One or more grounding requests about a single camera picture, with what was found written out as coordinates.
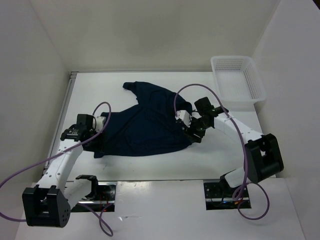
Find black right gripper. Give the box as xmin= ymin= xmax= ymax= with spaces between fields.
xmin=182 ymin=113 xmax=211 ymax=144

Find navy blue shorts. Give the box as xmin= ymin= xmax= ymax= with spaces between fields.
xmin=94 ymin=81 xmax=193 ymax=159

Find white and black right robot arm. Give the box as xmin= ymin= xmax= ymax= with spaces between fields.
xmin=175 ymin=97 xmax=284 ymax=197

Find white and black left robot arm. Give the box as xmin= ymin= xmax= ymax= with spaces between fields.
xmin=22 ymin=114 xmax=110 ymax=228

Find white perforated plastic basket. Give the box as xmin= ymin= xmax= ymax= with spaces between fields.
xmin=210 ymin=55 xmax=267 ymax=105

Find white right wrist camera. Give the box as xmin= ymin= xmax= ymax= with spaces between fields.
xmin=175 ymin=110 xmax=192 ymax=128

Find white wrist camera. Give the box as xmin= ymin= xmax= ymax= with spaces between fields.
xmin=92 ymin=116 xmax=107 ymax=132
xmin=175 ymin=110 xmax=192 ymax=128

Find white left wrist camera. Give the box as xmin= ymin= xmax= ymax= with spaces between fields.
xmin=92 ymin=116 xmax=107 ymax=132

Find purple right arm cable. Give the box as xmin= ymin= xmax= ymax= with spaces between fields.
xmin=173 ymin=83 xmax=271 ymax=221

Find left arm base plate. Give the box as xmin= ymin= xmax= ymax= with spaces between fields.
xmin=71 ymin=182 xmax=116 ymax=213

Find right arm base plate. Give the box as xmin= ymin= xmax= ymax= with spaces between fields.
xmin=203 ymin=179 xmax=251 ymax=211

